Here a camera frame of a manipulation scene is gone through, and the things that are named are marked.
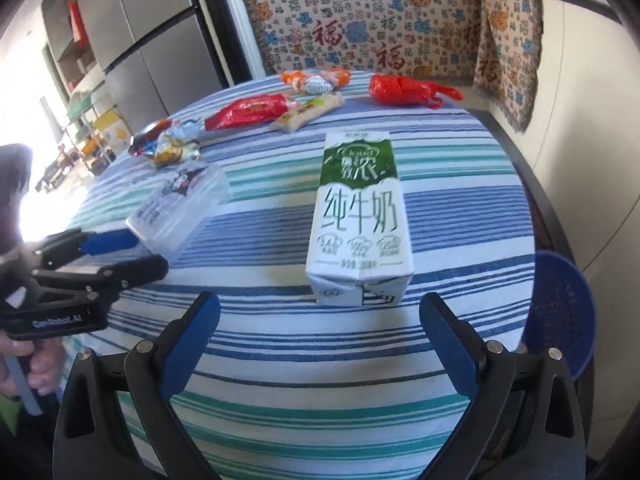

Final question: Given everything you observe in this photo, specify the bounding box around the orange white wrapper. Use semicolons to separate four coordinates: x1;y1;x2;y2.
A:
281;66;351;95

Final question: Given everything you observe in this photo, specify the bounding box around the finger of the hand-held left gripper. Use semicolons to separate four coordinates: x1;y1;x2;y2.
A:
30;254;170;306
35;228;142;270

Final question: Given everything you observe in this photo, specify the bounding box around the clear plastic box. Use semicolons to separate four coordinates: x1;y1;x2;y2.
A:
125;164;232;254

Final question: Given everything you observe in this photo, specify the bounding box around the dark patterned floor mat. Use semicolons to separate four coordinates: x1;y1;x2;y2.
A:
515;160;563;261

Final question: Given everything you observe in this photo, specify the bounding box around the grey refrigerator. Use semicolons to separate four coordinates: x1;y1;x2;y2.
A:
72;0;236;133

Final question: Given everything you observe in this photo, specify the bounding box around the white kitchen counter cabinet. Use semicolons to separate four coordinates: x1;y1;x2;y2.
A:
525;0;640;311

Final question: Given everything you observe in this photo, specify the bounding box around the blue plastic bin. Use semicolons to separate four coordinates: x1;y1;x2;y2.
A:
520;251;598;381

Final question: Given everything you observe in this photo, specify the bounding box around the striped tablecloth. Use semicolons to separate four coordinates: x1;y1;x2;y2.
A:
65;77;536;480

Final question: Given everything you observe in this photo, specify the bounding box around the white bar packet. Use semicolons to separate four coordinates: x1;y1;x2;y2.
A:
270;91;346;133

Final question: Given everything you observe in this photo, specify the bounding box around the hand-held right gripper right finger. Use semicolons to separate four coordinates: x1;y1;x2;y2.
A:
420;292;587;480

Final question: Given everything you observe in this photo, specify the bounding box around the small printed floral cloth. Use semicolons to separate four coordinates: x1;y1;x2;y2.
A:
472;0;545;133

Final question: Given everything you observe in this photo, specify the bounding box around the green storage rack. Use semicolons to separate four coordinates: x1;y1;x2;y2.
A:
62;87;108;171

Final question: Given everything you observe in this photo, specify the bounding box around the hanging red bag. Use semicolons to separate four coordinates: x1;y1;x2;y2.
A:
67;0;86;43

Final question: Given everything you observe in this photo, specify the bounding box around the grey shelf cabinet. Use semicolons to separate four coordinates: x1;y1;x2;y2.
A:
40;0;106;96

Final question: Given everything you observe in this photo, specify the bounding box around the gold foil wrapper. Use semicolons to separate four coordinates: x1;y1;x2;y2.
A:
154;125;202;167

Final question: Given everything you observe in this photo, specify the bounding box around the red snack packet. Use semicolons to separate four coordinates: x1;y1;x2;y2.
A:
204;94;301;132

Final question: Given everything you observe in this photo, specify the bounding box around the dark foil wrapper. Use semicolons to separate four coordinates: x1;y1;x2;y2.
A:
128;118;172;157

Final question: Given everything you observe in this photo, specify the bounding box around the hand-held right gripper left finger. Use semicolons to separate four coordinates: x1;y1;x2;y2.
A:
52;291;222;480

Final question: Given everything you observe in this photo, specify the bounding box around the person's left hand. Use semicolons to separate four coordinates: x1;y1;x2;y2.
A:
0;332;66;398

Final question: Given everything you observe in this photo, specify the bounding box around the large printed floral cloth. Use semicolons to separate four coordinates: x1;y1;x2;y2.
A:
239;0;483;87

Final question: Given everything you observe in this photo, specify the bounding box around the red plastic bag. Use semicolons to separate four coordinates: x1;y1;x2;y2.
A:
369;74;465;109

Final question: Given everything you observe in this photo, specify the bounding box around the green white milk carton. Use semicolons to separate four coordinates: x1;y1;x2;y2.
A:
306;130;413;308

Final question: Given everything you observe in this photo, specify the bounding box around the yellow cardboard box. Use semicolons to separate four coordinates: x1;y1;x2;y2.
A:
95;112;128;153

